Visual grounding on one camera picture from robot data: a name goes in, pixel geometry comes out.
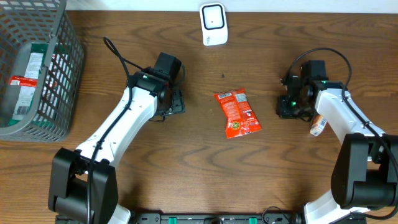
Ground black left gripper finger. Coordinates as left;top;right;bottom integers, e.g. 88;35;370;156
172;90;184;108
165;106;185;116

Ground small orange white packet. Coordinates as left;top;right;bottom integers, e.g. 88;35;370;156
310;114;327;136

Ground orange-red snack bag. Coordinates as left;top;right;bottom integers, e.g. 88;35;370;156
214;88;262;139

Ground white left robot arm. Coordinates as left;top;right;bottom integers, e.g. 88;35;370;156
48;67;185;223

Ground white barcode scanner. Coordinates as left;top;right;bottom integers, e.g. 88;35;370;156
199;2;228;46

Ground green white packet in basket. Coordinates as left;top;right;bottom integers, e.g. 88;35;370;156
8;43;69;126

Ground grey mesh plastic basket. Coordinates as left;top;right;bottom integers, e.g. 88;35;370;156
1;1;85;142

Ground black mounting rail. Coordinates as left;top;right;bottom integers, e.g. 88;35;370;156
55;213;368;224

